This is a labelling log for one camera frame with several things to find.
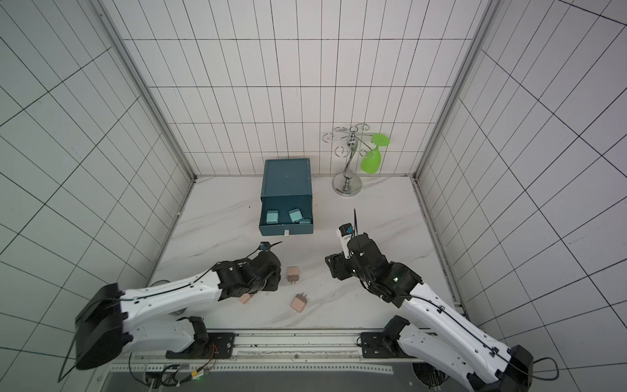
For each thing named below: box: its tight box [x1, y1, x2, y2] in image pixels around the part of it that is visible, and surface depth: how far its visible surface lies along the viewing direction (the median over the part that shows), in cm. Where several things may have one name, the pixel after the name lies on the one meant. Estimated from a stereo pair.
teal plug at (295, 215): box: [287, 207, 304, 224], surface depth 87 cm
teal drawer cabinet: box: [260, 157, 312, 197], surface depth 92 cm
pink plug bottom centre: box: [290, 292, 308, 313], surface depth 82 cm
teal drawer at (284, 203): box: [258, 194, 314, 237], surface depth 87 cm
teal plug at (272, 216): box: [266, 209, 279, 224], surface depth 86 cm
